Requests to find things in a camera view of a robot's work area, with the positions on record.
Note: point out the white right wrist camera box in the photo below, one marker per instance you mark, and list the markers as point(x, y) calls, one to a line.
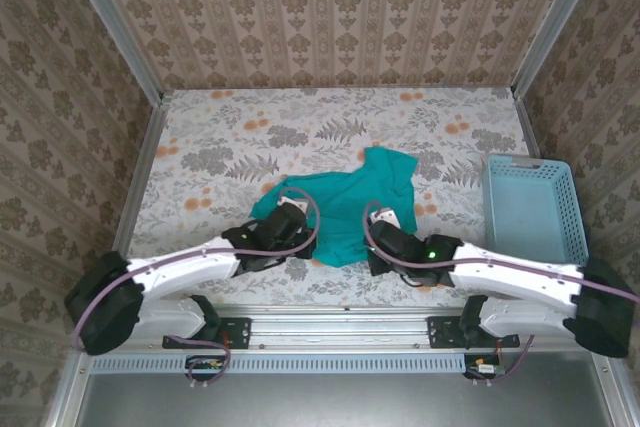
point(386, 218)

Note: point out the aluminium mounting rail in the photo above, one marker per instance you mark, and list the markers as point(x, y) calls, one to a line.
point(340, 327)

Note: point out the small right circuit board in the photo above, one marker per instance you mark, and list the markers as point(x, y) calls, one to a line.
point(482, 367)

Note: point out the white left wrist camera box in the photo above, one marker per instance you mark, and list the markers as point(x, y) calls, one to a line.
point(292, 205)

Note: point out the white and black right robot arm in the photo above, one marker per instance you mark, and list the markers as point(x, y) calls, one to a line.
point(520, 277)

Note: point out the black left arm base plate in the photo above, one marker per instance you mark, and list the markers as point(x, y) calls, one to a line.
point(235, 332)

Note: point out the aluminium right frame post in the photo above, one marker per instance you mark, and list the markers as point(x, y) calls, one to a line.
point(555, 27)

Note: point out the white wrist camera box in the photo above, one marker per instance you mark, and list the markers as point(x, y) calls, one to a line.
point(386, 218)
point(292, 205)

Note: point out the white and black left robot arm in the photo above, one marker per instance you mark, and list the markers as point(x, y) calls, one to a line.
point(185, 267)

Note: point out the floral print tablecloth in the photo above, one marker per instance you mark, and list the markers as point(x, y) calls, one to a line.
point(300, 112)

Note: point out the aluminium left frame post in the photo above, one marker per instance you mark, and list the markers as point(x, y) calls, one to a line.
point(115, 32)

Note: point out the aluminium left side rail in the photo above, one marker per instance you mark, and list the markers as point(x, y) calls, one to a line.
point(145, 167)

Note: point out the grey metal panel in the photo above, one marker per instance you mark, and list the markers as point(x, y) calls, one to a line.
point(325, 402)

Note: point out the aluminium frame post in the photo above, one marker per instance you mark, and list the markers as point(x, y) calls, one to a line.
point(115, 32)
point(555, 27)

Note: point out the small circuit board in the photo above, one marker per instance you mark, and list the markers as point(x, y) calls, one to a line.
point(205, 366)
point(482, 367)

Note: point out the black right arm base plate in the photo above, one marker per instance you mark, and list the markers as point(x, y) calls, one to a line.
point(442, 332)

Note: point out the teal t-shirt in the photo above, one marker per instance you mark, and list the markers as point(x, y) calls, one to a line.
point(350, 207)

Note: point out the small left circuit board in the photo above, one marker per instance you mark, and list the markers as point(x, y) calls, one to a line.
point(205, 366)

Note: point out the light blue plastic basket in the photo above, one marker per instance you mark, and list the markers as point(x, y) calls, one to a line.
point(530, 207)

